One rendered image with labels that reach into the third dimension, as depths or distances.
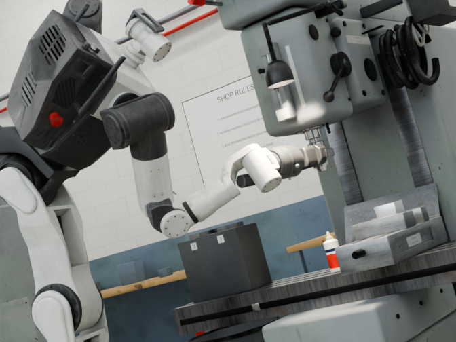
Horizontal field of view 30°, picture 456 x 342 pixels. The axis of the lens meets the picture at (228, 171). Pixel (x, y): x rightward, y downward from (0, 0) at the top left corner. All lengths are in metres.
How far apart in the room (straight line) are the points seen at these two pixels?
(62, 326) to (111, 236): 6.42
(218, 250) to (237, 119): 5.07
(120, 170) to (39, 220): 6.21
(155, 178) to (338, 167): 0.85
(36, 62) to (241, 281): 0.87
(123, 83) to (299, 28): 0.51
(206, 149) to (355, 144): 5.09
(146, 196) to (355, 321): 0.59
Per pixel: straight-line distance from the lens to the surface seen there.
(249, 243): 2.51
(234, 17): 2.35
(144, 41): 2.17
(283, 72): 2.15
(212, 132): 7.69
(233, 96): 7.55
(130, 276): 8.07
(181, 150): 7.92
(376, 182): 2.70
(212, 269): 2.54
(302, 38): 2.28
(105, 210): 8.61
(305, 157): 2.26
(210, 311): 2.49
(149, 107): 2.01
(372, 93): 2.48
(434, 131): 2.61
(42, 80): 2.10
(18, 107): 2.20
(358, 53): 2.49
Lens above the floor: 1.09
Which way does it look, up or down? 4 degrees up
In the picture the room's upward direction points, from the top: 15 degrees counter-clockwise
